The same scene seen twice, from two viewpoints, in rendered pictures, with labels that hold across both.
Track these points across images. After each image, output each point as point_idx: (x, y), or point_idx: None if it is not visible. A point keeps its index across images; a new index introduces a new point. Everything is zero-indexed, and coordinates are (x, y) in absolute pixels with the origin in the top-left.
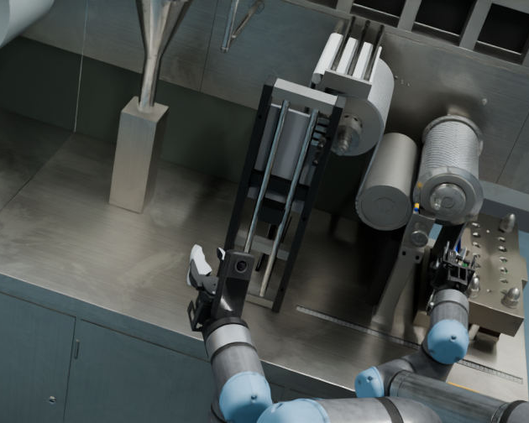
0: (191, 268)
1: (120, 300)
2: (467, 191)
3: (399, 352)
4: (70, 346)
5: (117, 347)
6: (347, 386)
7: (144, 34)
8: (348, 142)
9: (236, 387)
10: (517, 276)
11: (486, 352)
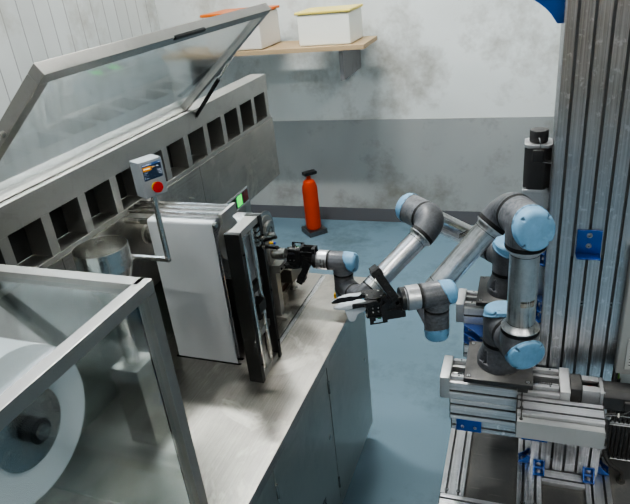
0: (361, 303)
1: (277, 426)
2: (269, 219)
3: (308, 311)
4: (275, 494)
5: (287, 455)
6: (339, 330)
7: None
8: None
9: (448, 286)
10: None
11: (304, 283)
